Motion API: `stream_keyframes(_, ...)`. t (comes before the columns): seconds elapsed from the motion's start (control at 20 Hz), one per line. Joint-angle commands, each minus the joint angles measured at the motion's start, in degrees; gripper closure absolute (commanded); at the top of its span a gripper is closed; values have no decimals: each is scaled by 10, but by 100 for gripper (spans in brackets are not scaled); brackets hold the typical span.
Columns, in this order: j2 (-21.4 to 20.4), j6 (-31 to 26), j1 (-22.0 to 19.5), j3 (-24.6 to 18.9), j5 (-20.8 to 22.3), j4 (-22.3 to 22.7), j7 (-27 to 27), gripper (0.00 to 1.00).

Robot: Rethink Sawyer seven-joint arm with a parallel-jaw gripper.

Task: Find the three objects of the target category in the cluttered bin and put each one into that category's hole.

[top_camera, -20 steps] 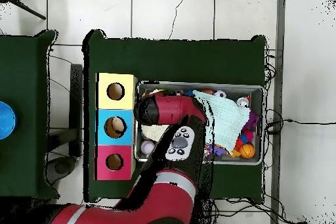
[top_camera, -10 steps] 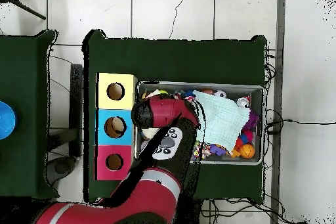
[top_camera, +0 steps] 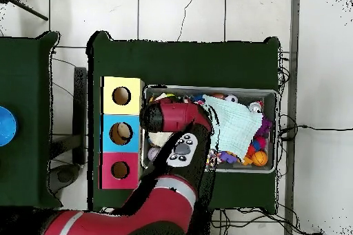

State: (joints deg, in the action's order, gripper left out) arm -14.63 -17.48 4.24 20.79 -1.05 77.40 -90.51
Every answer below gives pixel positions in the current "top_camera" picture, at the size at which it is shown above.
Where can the small soccer ball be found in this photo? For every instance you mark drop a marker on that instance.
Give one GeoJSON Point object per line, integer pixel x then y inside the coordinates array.
{"type": "Point", "coordinates": [231, 98]}

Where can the red and silver can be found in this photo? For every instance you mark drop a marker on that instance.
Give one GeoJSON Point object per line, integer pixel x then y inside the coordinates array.
{"type": "Point", "coordinates": [255, 107]}

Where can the purple spiky toy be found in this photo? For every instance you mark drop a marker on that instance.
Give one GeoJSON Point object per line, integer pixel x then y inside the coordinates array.
{"type": "Point", "coordinates": [265, 126]}

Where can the black upright panel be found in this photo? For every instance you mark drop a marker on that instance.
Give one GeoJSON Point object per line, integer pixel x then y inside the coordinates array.
{"type": "Point", "coordinates": [80, 113]}

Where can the mint waffle cloth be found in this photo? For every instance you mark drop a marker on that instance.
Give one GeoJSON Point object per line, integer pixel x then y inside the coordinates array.
{"type": "Point", "coordinates": [237, 124]}

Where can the grey floor foot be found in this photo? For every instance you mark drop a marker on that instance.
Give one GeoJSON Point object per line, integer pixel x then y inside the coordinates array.
{"type": "Point", "coordinates": [64, 175]}

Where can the cream waffle cloth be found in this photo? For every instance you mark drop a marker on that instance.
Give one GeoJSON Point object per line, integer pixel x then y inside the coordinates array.
{"type": "Point", "coordinates": [160, 137]}

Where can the orange toy basketball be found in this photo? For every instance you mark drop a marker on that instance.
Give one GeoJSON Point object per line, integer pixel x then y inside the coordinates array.
{"type": "Point", "coordinates": [259, 158]}

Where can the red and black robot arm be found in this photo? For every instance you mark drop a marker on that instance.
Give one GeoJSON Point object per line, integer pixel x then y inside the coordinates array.
{"type": "Point", "coordinates": [171, 204]}

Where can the white toy baseball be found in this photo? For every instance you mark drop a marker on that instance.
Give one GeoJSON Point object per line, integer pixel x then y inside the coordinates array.
{"type": "Point", "coordinates": [153, 153]}

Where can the blue round bowl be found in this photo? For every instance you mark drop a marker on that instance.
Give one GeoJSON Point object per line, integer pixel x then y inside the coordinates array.
{"type": "Point", "coordinates": [5, 126]}

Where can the wooden box three round holes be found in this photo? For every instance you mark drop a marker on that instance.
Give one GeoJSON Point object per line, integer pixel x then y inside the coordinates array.
{"type": "Point", "coordinates": [110, 105]}

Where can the dark green table cloth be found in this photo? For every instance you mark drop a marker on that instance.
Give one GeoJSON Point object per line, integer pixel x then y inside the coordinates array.
{"type": "Point", "coordinates": [182, 64]}
{"type": "Point", "coordinates": [24, 80]}

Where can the dark tripod leg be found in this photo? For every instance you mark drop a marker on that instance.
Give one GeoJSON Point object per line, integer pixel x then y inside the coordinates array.
{"type": "Point", "coordinates": [27, 10]}

